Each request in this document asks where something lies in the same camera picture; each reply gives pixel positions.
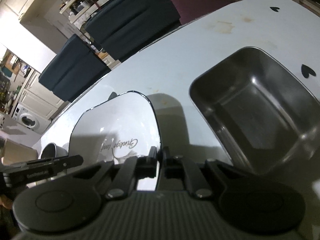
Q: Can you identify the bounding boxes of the white square plate black rim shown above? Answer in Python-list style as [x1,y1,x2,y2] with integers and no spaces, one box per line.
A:
[68,90,163,191]

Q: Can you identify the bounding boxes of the rectangular steel tray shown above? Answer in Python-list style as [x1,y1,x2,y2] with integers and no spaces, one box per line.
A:
[189,47,319,176]

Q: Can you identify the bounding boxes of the small round steel bowl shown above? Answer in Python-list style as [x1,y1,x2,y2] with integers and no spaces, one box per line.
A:
[40,143,68,159]

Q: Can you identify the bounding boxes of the white washing machine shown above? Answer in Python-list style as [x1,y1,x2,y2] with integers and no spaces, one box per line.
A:
[12,103,52,134]

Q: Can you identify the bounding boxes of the white kitchen cabinet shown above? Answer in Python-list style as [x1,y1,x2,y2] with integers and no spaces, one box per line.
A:
[19,70,64,119]

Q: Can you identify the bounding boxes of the dark blue chair near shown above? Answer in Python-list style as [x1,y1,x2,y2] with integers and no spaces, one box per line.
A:
[39,34,111,102]

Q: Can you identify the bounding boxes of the dark blue chair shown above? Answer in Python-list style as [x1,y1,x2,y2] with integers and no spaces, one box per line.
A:
[39,34,111,102]
[85,0,181,62]

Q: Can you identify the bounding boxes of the dark blue chair far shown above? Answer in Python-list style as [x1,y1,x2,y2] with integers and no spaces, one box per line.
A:
[85,0,181,62]

